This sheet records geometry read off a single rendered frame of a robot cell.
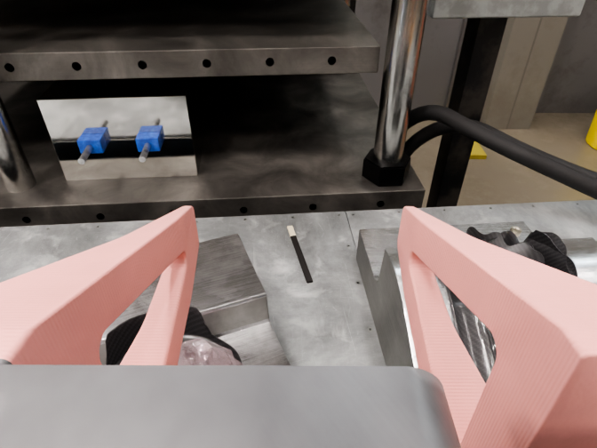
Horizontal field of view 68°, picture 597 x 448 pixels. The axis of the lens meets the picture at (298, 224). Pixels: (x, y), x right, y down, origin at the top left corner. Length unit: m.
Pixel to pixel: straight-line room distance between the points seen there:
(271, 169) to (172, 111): 0.23
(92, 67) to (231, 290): 0.55
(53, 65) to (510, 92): 2.71
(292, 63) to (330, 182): 0.24
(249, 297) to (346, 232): 0.31
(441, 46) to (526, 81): 0.57
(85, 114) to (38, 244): 0.26
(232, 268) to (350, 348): 0.19
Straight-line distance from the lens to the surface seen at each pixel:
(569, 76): 3.63
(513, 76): 3.14
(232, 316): 0.51
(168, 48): 0.88
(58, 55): 0.93
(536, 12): 1.05
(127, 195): 0.94
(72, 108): 0.95
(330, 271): 0.69
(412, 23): 0.82
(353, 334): 0.61
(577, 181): 0.87
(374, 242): 0.65
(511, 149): 0.86
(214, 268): 0.54
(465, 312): 0.51
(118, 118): 0.93
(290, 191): 0.89
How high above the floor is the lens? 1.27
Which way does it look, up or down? 38 degrees down
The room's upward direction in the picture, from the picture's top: straight up
